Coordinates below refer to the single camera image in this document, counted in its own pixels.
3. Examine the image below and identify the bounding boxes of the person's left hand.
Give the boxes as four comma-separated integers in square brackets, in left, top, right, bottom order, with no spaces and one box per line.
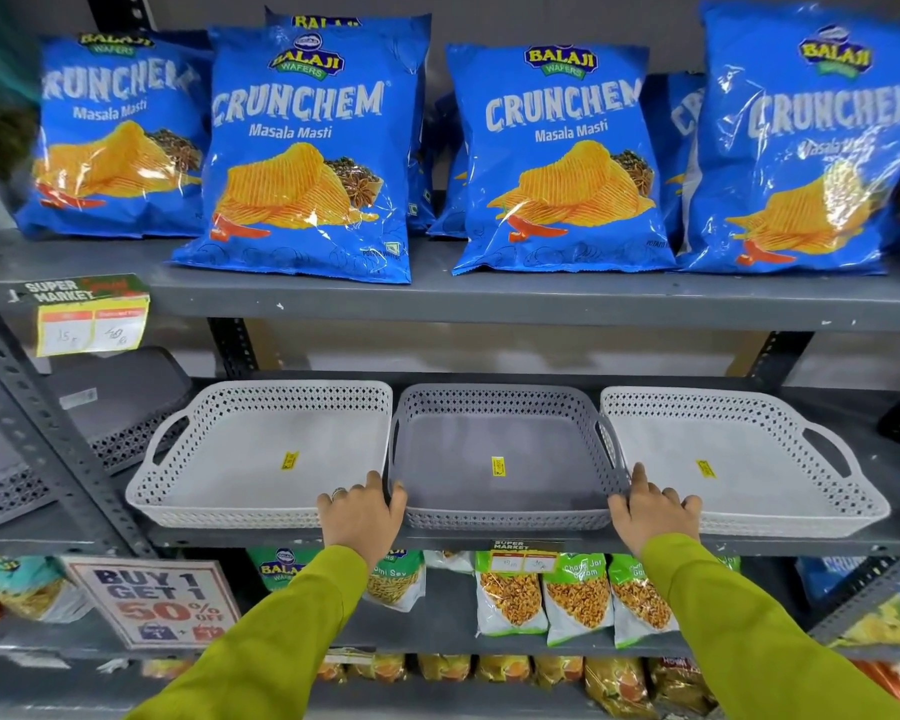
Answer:
[317,472,408,567]

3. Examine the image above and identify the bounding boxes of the person's right hand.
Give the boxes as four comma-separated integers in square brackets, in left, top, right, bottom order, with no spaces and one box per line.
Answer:
[607,463,703,556]

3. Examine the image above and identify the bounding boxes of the grey perforated plastic tray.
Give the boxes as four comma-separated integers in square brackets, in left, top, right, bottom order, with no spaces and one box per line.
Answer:
[387,382,631,532]

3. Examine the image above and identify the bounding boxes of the person's left forearm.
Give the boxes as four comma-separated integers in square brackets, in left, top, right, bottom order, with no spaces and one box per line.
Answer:
[123,545,369,720]

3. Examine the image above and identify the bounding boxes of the person's right forearm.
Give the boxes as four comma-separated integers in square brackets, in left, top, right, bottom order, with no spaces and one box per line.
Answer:
[639,533,900,720]

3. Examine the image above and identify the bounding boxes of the white perforated plastic tray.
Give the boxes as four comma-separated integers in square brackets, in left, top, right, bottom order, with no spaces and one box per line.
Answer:
[125,379,395,530]
[599,386,892,540]

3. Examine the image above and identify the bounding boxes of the small shelf price tag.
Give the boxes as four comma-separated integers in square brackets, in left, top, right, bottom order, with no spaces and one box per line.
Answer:
[489,539,565,575]

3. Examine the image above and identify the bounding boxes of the row of green white snack packets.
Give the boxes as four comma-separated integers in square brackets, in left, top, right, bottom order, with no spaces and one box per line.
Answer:
[246,545,742,652]

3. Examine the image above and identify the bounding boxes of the grey metal shelf rack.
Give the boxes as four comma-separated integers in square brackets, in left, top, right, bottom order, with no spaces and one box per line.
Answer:
[0,230,900,720]

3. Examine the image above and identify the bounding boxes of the row of yellow snack packets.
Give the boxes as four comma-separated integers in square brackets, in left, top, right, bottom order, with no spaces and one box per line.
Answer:
[141,652,721,720]

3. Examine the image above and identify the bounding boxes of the white red promo sign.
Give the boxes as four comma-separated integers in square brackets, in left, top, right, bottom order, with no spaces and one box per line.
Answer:
[60,556,241,652]

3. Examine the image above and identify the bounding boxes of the blue yellow snack packets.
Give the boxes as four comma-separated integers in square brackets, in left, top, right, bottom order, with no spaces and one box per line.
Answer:
[795,554,900,649]

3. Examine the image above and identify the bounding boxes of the dark grey perforated tray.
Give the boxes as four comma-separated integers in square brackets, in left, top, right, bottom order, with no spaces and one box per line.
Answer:
[0,346,196,530]

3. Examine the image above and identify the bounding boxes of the row of blue chip packets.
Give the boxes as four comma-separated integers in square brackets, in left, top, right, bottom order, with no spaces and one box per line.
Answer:
[15,0,900,286]

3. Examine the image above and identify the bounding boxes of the yellow shelf price tag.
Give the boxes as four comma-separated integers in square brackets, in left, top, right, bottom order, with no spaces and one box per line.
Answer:
[9,274,152,358]

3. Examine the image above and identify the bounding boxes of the teal yellow snack packets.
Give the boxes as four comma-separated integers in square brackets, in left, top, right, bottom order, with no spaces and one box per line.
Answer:
[0,554,95,632]

